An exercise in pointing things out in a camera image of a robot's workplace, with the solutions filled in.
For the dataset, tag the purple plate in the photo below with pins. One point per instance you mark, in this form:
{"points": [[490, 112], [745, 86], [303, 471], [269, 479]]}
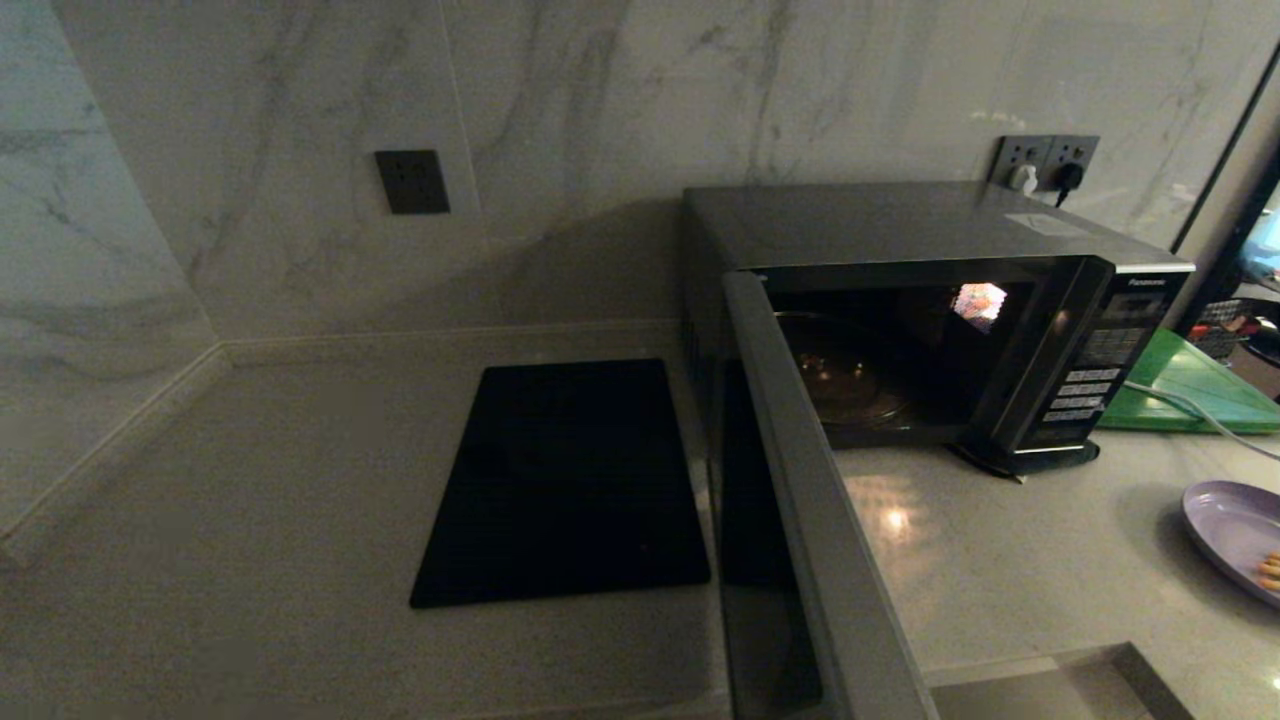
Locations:
{"points": [[1228, 525]]}

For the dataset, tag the silver black microwave oven body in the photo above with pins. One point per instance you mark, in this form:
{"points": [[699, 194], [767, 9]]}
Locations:
{"points": [[880, 220]]}

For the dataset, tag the black glass microwave door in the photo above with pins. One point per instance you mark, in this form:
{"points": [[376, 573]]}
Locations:
{"points": [[830, 560]]}

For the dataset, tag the black induction cooktop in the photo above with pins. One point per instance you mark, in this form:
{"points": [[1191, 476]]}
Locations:
{"points": [[570, 480]]}

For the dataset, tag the black partition frame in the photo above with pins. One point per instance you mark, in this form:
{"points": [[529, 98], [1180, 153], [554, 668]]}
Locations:
{"points": [[1205, 298]]}

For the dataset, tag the green cutting board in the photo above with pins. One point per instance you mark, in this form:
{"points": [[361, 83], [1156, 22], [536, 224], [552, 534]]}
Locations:
{"points": [[1195, 385]]}

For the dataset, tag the white power plug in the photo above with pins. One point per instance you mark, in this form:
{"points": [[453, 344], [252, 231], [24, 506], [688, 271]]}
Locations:
{"points": [[1024, 179]]}

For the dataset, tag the grey wall socket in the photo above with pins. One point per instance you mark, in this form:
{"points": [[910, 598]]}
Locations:
{"points": [[1018, 151], [1080, 149]]}

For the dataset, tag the dark single wall socket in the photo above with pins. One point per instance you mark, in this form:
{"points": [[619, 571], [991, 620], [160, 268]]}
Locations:
{"points": [[412, 182]]}

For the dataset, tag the black power plug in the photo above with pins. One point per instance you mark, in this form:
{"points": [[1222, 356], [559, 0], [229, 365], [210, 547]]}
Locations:
{"points": [[1069, 177]]}

